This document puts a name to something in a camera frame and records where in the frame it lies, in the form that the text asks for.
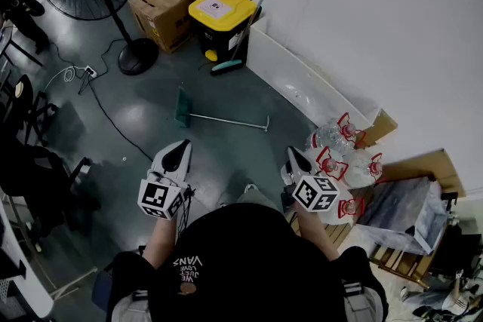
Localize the dark table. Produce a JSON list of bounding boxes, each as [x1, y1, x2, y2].
[[0, 25, 45, 69]]

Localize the person's grey trousers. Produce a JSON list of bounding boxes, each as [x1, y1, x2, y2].
[[218, 185, 281, 209]]

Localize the long black floor cable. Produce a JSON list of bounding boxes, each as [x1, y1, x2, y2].
[[77, 37, 154, 163]]

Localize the small cardboard piece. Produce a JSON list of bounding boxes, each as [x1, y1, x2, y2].
[[354, 108, 399, 150]]

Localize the pile of mixed clutter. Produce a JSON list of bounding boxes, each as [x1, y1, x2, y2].
[[398, 273, 483, 322]]

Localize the black metal bracket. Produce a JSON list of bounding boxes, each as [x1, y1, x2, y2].
[[438, 191, 460, 209]]

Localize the black trash bin yellow lid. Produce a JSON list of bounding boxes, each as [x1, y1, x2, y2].
[[187, 0, 259, 63]]

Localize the teal broom with metal handle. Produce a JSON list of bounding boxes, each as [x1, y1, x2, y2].
[[210, 0, 267, 77]]

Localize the black standing fan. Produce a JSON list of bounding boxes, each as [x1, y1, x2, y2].
[[36, 0, 160, 76]]

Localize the teal dustpan with metal handle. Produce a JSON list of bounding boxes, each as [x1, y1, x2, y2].
[[174, 85, 271, 133]]

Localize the large cardboard sheet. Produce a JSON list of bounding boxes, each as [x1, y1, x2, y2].
[[380, 148, 467, 198]]

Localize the white basin panel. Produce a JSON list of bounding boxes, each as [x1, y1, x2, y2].
[[247, 24, 382, 130]]

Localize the white desk edge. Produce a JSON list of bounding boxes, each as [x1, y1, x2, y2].
[[0, 199, 54, 320]]

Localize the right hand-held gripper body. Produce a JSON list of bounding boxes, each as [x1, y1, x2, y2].
[[281, 173, 341, 214]]

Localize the black office chair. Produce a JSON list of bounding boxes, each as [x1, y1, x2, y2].
[[0, 143, 102, 241]]

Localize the black bag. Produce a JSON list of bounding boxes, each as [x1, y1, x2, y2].
[[429, 232, 483, 281]]

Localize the white coiled cable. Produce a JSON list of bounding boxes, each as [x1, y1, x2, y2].
[[43, 66, 86, 94]]

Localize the person's left forearm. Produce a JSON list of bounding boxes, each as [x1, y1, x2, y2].
[[142, 215, 179, 269]]

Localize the person's right forearm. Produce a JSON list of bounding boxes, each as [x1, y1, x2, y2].
[[295, 210, 340, 262]]

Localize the large cardboard box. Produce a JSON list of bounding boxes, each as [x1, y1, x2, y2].
[[128, 0, 198, 54]]

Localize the wooden slatted pallet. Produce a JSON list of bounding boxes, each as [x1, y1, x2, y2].
[[285, 184, 435, 290]]

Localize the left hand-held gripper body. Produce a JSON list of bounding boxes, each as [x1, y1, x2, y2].
[[137, 171, 192, 220]]

